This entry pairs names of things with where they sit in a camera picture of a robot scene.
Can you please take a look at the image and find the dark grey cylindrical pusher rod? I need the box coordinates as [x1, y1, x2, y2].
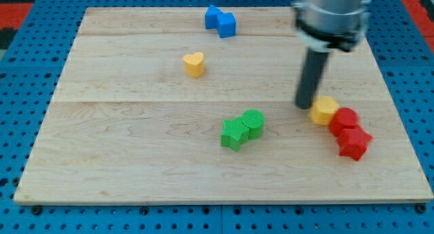
[295, 48, 329, 109]

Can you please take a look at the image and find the yellow heart block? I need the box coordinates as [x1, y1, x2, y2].
[183, 52, 205, 78]

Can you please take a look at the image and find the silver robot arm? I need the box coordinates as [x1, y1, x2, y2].
[292, 0, 371, 109]

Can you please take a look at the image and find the yellow hexagon block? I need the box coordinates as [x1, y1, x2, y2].
[309, 96, 340, 125]

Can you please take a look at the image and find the red cylinder block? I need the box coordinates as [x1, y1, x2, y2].
[329, 107, 359, 137]

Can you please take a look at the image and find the green cylinder block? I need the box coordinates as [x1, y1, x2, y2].
[241, 109, 264, 140]

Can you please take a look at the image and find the red star block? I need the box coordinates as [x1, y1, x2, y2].
[337, 126, 374, 161]

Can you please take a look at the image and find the blue cube block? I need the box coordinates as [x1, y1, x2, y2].
[216, 13, 237, 39]

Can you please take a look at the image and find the green star block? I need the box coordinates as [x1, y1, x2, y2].
[220, 117, 250, 152]

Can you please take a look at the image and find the blue pentagon block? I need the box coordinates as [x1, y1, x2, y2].
[204, 5, 224, 29]

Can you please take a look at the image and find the wooden board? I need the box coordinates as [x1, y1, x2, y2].
[14, 7, 433, 206]

